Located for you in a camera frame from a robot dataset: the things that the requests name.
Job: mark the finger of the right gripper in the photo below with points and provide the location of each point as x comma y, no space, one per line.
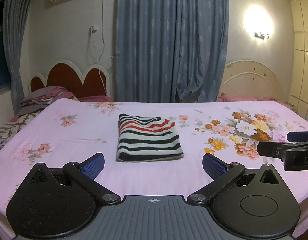
281,150
301,136

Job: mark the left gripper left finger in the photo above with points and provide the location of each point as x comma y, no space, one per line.
84,174

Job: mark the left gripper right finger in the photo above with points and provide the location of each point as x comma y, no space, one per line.
223,175

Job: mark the striped knit child sweater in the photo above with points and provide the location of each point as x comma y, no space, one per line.
145,139

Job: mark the pink floral bed sheet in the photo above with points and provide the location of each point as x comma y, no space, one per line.
69,130

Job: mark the cream wardrobe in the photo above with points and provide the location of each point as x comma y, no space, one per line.
298,95

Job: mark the cream round headboard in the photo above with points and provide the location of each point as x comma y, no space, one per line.
247,78

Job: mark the pink pillow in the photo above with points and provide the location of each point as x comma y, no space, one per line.
96,98

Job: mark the purple folded bedding pile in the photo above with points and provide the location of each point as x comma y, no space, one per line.
31,106

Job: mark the red heart-shaped headboard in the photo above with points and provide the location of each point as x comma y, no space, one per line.
95,81

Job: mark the blue centre curtain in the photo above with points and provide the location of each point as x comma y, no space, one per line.
170,50

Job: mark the blue left window curtain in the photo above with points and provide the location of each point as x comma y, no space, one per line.
15,14

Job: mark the wall lamp fixture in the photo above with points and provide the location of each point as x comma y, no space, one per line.
261,35

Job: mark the wall socket plug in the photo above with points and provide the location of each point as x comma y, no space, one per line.
93,29

